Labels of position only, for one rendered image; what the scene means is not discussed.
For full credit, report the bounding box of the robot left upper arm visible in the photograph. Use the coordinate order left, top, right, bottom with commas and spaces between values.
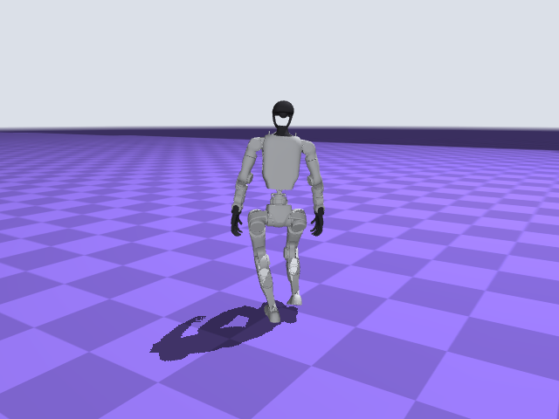
238, 137, 265, 184

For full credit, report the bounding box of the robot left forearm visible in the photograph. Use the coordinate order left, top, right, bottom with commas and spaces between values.
231, 172, 248, 212

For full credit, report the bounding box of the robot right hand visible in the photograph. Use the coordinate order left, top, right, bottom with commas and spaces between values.
310, 207, 324, 237

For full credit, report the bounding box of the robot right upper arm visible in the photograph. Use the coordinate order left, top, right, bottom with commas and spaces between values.
301, 140, 322, 186

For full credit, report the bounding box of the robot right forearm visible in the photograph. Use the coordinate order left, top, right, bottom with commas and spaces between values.
311, 178, 325, 213

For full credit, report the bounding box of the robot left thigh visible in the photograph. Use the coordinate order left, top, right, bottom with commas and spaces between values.
248, 209, 270, 269

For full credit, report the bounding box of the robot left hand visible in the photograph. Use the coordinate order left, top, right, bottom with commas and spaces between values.
231, 205, 243, 237

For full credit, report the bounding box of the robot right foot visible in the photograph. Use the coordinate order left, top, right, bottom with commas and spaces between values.
287, 292, 302, 306

